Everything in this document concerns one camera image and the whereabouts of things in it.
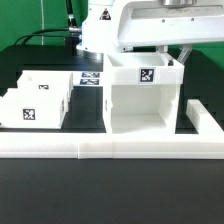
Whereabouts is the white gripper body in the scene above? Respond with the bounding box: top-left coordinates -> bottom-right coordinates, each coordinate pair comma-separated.
112,0 -> 224,47

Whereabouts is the white front drawer box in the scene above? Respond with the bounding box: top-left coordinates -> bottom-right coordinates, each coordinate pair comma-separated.
0,87 -> 69,130

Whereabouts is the black cable bundle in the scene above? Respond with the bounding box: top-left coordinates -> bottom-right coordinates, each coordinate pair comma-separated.
13,0 -> 83,47

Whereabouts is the white base tag plate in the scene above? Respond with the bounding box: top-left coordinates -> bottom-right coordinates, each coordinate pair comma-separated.
73,71 -> 102,86

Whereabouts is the white drawer box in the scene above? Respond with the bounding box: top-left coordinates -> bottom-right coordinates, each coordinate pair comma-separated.
17,70 -> 73,100
0,87 -> 69,130

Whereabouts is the white thin cable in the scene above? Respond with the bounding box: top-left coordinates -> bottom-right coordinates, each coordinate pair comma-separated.
40,0 -> 45,46

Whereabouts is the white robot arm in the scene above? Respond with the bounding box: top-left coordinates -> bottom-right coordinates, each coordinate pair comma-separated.
79,0 -> 224,63

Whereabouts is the white drawer cabinet frame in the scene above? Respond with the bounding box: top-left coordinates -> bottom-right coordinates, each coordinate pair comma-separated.
103,52 -> 184,134

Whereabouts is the white L-shaped guide rail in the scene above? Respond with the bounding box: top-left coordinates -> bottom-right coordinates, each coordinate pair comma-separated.
0,99 -> 224,159

